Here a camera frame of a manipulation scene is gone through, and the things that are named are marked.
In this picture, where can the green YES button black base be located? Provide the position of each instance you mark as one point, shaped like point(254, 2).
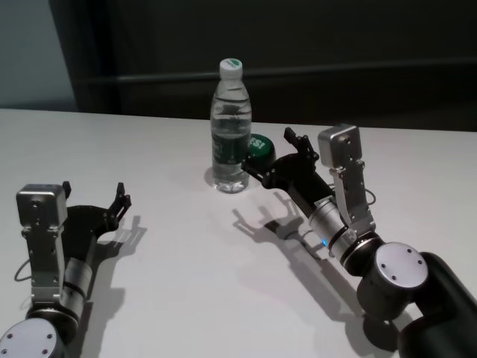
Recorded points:
point(261, 149)

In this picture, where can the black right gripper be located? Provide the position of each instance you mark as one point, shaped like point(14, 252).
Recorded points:
point(296, 179)

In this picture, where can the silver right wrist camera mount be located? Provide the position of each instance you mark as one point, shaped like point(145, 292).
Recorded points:
point(346, 164)

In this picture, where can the dark vertical frame post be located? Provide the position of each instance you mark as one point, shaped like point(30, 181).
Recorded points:
point(97, 56)

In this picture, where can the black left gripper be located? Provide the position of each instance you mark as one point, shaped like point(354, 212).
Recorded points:
point(83, 227)

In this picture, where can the clear water bottle green label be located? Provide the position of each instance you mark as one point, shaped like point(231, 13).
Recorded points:
point(231, 130)

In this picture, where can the thin grey horizontal rail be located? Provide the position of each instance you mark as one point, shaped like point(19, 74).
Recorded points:
point(298, 77)

